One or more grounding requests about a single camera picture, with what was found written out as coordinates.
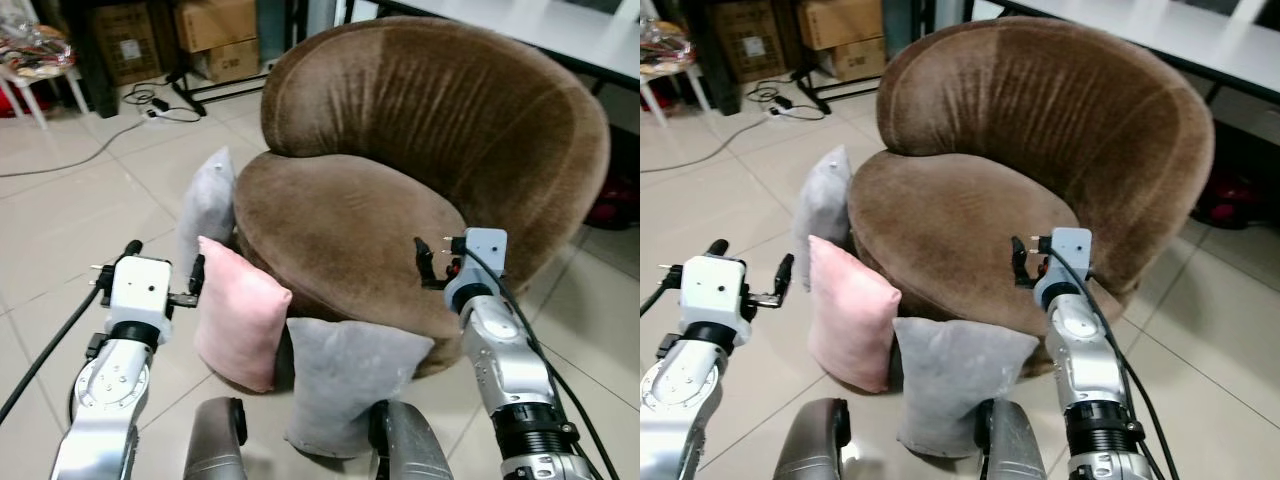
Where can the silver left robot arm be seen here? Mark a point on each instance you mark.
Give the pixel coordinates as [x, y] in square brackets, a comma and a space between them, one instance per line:
[685, 400]
[105, 400]

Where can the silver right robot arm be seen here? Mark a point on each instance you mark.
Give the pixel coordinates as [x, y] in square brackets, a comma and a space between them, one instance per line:
[1085, 360]
[510, 360]

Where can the pink pillow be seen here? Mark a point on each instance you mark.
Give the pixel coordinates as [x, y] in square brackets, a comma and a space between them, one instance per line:
[848, 315]
[238, 315]

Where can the light grey slim pillow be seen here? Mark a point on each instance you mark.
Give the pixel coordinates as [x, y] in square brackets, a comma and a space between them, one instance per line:
[207, 205]
[823, 205]

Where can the brown velvet round sofa chair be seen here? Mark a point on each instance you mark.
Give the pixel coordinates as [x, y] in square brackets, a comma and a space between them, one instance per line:
[400, 150]
[1010, 150]

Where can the large grey pillow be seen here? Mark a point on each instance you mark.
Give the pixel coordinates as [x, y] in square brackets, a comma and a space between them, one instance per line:
[955, 385]
[345, 385]

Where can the red object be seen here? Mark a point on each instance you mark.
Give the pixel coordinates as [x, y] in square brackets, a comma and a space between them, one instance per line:
[612, 208]
[1240, 200]

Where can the white power strip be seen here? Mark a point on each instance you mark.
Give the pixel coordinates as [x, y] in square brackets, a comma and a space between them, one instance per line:
[777, 110]
[154, 113]

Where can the grey left robot leg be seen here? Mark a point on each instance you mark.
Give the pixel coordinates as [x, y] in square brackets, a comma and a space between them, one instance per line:
[812, 445]
[215, 445]

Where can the grey robot leg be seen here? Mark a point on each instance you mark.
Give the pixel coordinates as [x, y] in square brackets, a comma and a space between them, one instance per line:
[412, 445]
[215, 445]
[1010, 445]
[812, 445]

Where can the black stand leg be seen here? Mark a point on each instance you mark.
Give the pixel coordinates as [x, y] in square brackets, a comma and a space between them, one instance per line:
[200, 92]
[825, 90]

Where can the white stool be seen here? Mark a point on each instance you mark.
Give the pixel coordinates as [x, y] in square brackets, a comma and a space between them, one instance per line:
[672, 82]
[45, 85]

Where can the grey right robot leg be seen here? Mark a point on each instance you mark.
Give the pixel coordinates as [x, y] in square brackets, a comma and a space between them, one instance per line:
[1010, 445]
[412, 445]

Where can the dark brown cardboard box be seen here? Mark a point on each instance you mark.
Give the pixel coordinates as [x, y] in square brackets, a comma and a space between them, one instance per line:
[748, 42]
[125, 45]

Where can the colourful pile of items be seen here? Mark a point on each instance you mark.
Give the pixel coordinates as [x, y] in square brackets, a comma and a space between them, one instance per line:
[662, 45]
[32, 48]

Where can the small tan cardboard box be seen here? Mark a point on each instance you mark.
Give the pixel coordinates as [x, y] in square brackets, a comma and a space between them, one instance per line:
[230, 62]
[857, 60]

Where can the large tan cardboard box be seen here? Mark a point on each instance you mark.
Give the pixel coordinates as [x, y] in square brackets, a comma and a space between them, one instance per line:
[838, 20]
[215, 22]

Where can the white table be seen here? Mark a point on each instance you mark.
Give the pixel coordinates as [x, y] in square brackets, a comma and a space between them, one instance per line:
[560, 35]
[1150, 35]

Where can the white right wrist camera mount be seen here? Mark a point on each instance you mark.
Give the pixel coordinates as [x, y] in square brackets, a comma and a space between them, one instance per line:
[482, 258]
[1068, 258]

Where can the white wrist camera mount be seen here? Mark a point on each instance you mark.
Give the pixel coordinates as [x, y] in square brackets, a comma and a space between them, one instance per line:
[140, 288]
[713, 286]
[482, 258]
[1068, 258]

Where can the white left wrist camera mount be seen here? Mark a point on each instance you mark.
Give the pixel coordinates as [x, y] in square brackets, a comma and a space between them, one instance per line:
[140, 288]
[713, 286]

